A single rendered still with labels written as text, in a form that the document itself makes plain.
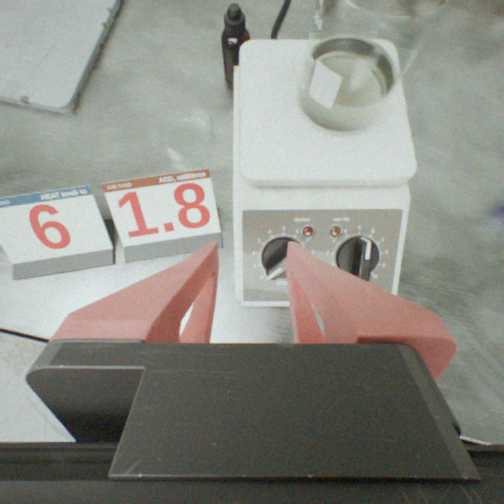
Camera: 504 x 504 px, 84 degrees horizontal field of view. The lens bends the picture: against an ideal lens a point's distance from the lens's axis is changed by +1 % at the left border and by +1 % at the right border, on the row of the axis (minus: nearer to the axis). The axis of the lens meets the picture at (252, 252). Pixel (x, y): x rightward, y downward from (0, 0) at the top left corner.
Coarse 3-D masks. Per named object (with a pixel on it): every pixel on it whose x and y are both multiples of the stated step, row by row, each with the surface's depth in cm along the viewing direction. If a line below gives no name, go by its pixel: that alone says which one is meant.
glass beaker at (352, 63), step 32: (320, 0) 13; (352, 0) 16; (384, 0) 16; (416, 0) 15; (448, 0) 12; (320, 32) 14; (352, 32) 13; (384, 32) 12; (416, 32) 13; (320, 64) 15; (352, 64) 14; (384, 64) 14; (320, 96) 17; (352, 96) 16; (384, 96) 16; (320, 128) 19; (352, 128) 18
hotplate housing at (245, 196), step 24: (240, 192) 20; (264, 192) 20; (288, 192) 20; (312, 192) 20; (336, 192) 20; (360, 192) 20; (384, 192) 20; (408, 192) 21; (240, 216) 20; (240, 240) 21; (240, 264) 21; (240, 288) 22
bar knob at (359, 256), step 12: (348, 240) 21; (360, 240) 20; (348, 252) 21; (360, 252) 20; (372, 252) 19; (336, 264) 21; (348, 264) 21; (360, 264) 20; (372, 264) 21; (360, 276) 20
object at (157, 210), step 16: (112, 192) 24; (128, 192) 24; (144, 192) 24; (160, 192) 24; (176, 192) 24; (192, 192) 25; (208, 192) 25; (128, 208) 24; (144, 208) 25; (160, 208) 25; (176, 208) 25; (192, 208) 25; (208, 208) 25; (128, 224) 25; (144, 224) 25; (160, 224) 25; (176, 224) 26; (192, 224) 26; (208, 224) 26
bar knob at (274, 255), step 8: (272, 240) 21; (280, 240) 21; (288, 240) 21; (264, 248) 21; (272, 248) 21; (280, 248) 21; (264, 256) 21; (272, 256) 21; (280, 256) 20; (264, 264) 21; (272, 264) 20; (280, 264) 20; (272, 272) 20; (280, 272) 20
